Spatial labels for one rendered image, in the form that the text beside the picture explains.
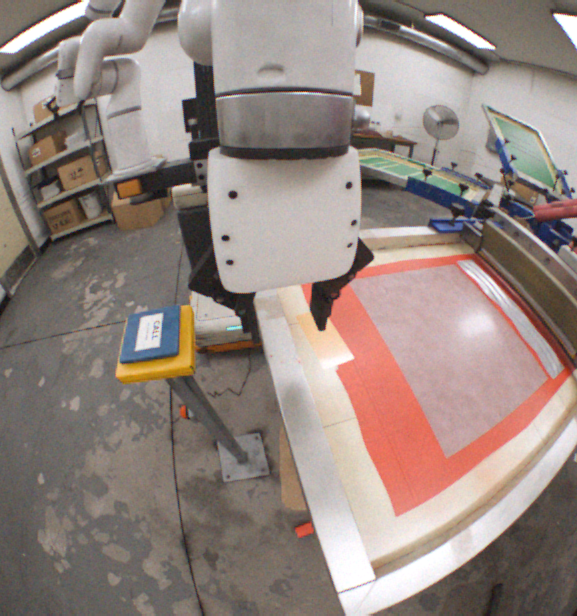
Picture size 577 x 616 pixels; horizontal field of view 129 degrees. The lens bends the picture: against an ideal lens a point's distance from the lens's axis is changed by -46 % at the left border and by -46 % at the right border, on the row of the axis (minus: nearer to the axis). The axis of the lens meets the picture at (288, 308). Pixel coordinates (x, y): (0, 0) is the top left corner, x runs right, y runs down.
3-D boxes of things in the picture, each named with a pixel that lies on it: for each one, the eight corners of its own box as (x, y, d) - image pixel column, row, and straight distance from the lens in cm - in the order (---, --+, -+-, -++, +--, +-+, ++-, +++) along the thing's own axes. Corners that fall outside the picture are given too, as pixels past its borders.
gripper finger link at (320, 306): (346, 253, 23) (336, 304, 28) (313, 257, 22) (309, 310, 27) (362, 275, 21) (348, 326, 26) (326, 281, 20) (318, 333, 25)
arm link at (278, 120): (341, 97, 21) (339, 131, 21) (216, 99, 19) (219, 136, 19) (403, 104, 15) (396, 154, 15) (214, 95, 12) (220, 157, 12)
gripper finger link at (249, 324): (247, 267, 21) (255, 320, 26) (210, 274, 21) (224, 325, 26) (253, 293, 19) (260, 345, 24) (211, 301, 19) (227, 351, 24)
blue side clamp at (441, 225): (433, 250, 71) (442, 227, 69) (422, 240, 74) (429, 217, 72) (492, 245, 95) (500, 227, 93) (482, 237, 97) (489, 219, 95)
